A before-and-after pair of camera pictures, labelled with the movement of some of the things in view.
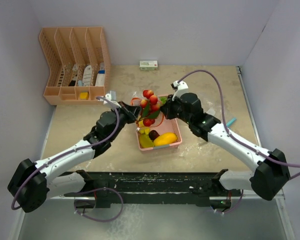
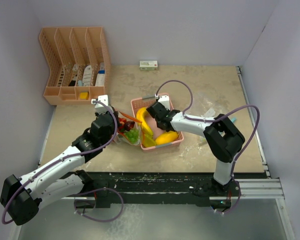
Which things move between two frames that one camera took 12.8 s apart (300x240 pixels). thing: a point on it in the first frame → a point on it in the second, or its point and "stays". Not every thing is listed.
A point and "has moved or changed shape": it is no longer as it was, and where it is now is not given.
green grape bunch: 163,99 has moved or changed shape
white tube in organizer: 87,76 stays
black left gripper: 131,112 → 115,113
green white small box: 148,65 stays
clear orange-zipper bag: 151,115 → 129,130
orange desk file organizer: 79,63 stays
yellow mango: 166,138 stays
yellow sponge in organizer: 84,96 stays
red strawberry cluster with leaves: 150,108 has moved or changed shape
